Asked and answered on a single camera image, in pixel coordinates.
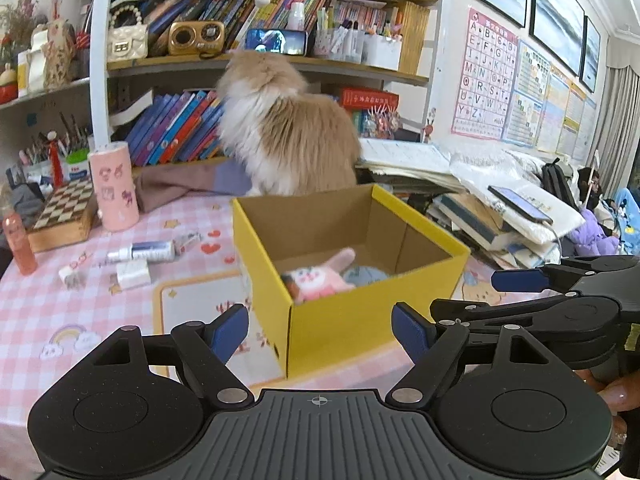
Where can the pile of books and papers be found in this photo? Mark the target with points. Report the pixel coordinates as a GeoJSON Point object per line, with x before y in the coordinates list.
{"type": "Point", "coordinates": [459, 181]}

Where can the row of leaning books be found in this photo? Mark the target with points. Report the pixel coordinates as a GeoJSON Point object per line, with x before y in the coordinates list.
{"type": "Point", "coordinates": [176, 128]}

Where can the pink checkered tablecloth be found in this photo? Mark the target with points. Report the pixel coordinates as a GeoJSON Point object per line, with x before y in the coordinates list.
{"type": "Point", "coordinates": [55, 316]}

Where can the white and navy tube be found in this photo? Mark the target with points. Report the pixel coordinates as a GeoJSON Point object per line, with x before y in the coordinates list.
{"type": "Point", "coordinates": [149, 251]}

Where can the smartphone on book pile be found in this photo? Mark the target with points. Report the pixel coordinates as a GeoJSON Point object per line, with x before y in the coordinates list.
{"type": "Point", "coordinates": [525, 208]}

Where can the gold retro radio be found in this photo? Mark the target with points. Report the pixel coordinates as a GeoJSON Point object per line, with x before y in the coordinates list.
{"type": "Point", "coordinates": [196, 37]}

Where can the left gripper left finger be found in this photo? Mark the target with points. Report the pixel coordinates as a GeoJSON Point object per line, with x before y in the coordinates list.
{"type": "Point", "coordinates": [205, 350]}

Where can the alphabet wall poster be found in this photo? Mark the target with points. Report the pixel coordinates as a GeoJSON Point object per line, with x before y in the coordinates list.
{"type": "Point", "coordinates": [487, 78]}

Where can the white wooden bookshelf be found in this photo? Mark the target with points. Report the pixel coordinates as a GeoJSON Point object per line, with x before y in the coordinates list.
{"type": "Point", "coordinates": [250, 65]}

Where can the yellow cardboard box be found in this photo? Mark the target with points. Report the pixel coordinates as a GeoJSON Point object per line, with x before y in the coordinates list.
{"type": "Point", "coordinates": [277, 234]}

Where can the grey blue plush item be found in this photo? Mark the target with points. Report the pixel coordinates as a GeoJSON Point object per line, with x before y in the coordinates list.
{"type": "Point", "coordinates": [360, 276]}

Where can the wooden chessboard box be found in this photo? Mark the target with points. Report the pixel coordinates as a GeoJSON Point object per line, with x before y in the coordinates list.
{"type": "Point", "coordinates": [67, 217]}

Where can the small white box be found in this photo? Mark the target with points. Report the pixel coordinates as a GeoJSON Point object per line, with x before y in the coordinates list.
{"type": "Point", "coordinates": [133, 274]}

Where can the cream quilted handbag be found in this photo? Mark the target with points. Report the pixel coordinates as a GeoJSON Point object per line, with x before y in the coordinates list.
{"type": "Point", "coordinates": [129, 42]}

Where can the red boxed books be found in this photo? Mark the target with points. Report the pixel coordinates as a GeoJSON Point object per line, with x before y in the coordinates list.
{"type": "Point", "coordinates": [373, 112]}

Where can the pink cartoon cylinder container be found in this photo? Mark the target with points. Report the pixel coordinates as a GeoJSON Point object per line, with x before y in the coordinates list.
{"type": "Point", "coordinates": [113, 185]}

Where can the mauve folded cloth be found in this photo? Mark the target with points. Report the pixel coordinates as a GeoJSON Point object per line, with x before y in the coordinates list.
{"type": "Point", "coordinates": [160, 185]}

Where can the pink bunny plush toy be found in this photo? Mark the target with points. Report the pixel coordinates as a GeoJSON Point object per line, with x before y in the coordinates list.
{"type": "Point", "coordinates": [315, 282]}

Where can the smartphone on shelf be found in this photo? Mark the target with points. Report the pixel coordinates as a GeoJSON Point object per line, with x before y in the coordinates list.
{"type": "Point", "coordinates": [282, 41]}

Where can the white pen holder box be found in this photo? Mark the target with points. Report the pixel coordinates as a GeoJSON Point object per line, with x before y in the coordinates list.
{"type": "Point", "coordinates": [381, 51]}

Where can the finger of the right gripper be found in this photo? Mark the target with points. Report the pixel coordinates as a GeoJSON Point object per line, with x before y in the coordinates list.
{"type": "Point", "coordinates": [539, 317]}
{"type": "Point", "coordinates": [551, 277]}

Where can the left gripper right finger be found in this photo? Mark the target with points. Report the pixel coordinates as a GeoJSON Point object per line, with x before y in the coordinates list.
{"type": "Point", "coordinates": [435, 351]}

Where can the person's right hand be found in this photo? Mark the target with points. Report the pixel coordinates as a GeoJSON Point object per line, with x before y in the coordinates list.
{"type": "Point", "coordinates": [622, 398]}

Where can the framed picture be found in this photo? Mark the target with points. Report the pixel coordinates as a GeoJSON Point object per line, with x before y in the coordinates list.
{"type": "Point", "coordinates": [559, 26]}

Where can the fluffy cream and white cat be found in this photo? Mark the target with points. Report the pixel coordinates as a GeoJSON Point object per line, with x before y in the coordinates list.
{"type": "Point", "coordinates": [290, 141]}

